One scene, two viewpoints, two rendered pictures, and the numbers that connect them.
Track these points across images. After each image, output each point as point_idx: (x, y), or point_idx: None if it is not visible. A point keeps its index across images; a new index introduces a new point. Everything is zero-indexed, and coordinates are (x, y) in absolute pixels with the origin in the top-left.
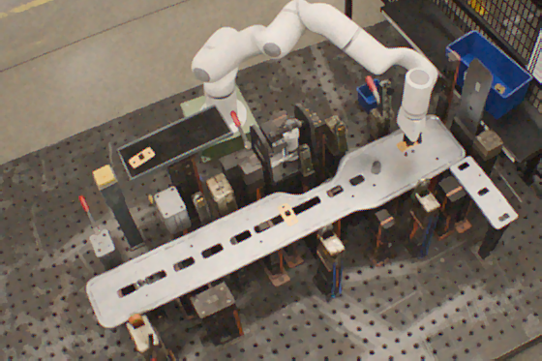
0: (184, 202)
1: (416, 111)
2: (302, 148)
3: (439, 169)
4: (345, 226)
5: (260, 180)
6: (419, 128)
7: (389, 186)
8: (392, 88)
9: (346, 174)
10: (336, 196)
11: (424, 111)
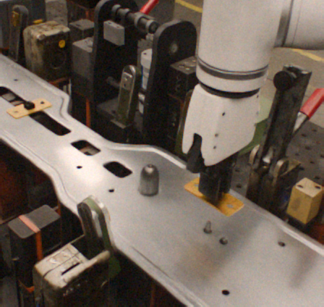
0: (73, 84)
1: (200, 46)
2: (127, 66)
3: (194, 303)
4: (68, 236)
5: (86, 81)
6: (195, 113)
7: (114, 212)
8: (289, 75)
9: (125, 154)
10: (73, 149)
11: (215, 65)
